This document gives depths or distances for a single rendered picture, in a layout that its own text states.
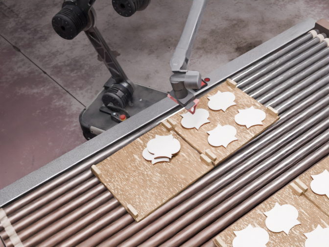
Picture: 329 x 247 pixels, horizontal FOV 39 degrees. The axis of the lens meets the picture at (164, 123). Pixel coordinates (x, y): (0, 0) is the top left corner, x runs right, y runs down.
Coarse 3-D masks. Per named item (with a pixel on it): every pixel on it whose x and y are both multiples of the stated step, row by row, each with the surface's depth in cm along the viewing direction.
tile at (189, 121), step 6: (192, 108) 222; (186, 114) 220; (198, 114) 219; (204, 114) 219; (186, 120) 217; (192, 120) 217; (198, 120) 216; (204, 120) 216; (186, 126) 214; (192, 126) 214; (198, 126) 214
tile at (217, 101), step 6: (216, 96) 226; (222, 96) 226; (228, 96) 226; (234, 96) 226; (210, 102) 224; (216, 102) 223; (222, 102) 223; (228, 102) 223; (234, 102) 223; (210, 108) 222; (216, 108) 221; (222, 108) 220
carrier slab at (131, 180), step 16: (160, 128) 216; (128, 144) 211; (144, 144) 210; (112, 160) 205; (128, 160) 205; (144, 160) 204; (176, 160) 203; (192, 160) 202; (96, 176) 201; (112, 176) 199; (128, 176) 199; (144, 176) 198; (160, 176) 197; (176, 176) 197; (192, 176) 196; (112, 192) 194; (128, 192) 193; (144, 192) 193; (160, 192) 192; (176, 192) 191; (144, 208) 187
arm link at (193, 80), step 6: (174, 60) 192; (174, 66) 192; (174, 72) 194; (180, 72) 193; (186, 72) 192; (192, 72) 191; (198, 72) 190; (186, 78) 190; (192, 78) 189; (198, 78) 189; (186, 84) 190; (192, 84) 189; (198, 84) 189
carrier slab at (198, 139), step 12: (228, 84) 233; (204, 96) 229; (240, 96) 227; (204, 108) 223; (228, 108) 222; (240, 108) 221; (264, 108) 220; (180, 120) 219; (216, 120) 217; (228, 120) 217; (264, 120) 215; (276, 120) 215; (180, 132) 214; (192, 132) 213; (204, 132) 212; (240, 132) 211; (252, 132) 210; (192, 144) 208; (204, 144) 208; (240, 144) 206; (216, 156) 202; (228, 156) 204
